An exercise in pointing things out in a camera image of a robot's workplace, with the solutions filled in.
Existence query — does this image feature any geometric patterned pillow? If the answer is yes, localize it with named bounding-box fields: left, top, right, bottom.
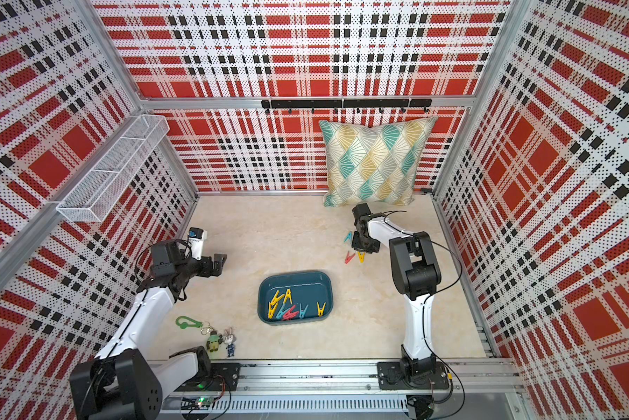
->
left=319, top=117, right=438, bottom=208

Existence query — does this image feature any green figurine keychain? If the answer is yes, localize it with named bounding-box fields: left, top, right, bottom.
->
left=206, top=331, right=223, bottom=353

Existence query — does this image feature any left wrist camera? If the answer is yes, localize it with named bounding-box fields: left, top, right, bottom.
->
left=188, top=227, right=207, bottom=260

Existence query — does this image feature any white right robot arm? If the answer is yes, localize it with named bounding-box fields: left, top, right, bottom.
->
left=352, top=203, right=441, bottom=376

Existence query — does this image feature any black hook rail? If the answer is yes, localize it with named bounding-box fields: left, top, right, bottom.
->
left=260, top=98, right=433, bottom=112

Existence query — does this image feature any yellow clothespin in box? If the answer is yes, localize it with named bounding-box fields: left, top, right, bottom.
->
left=267, top=297, right=282, bottom=320

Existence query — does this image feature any teal clothespin in box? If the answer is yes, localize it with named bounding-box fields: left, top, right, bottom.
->
left=298, top=304, right=309, bottom=320

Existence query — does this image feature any yellow clothespin lower right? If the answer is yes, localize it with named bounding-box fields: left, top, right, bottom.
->
left=316, top=302, right=327, bottom=318

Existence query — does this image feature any rabbit figurine keychain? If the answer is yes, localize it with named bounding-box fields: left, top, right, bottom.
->
left=223, top=327, right=237, bottom=359

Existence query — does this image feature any red clothespin second row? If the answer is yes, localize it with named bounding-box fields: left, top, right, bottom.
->
left=345, top=251, right=356, bottom=264

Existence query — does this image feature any red clothespin in box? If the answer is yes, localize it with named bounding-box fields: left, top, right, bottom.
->
left=278, top=306, right=300, bottom=320

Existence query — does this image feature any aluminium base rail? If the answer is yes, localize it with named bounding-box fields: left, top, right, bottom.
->
left=83, top=358, right=531, bottom=420

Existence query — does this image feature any green carabiner keychain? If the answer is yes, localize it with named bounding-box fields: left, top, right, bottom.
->
left=176, top=316, right=204, bottom=330

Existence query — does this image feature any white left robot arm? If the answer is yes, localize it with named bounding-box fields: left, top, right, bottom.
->
left=69, top=227, right=227, bottom=419

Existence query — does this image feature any teal plastic storage box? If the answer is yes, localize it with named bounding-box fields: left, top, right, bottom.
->
left=257, top=271, right=334, bottom=327

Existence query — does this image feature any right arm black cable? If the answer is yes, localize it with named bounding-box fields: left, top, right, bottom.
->
left=371, top=209, right=463, bottom=379

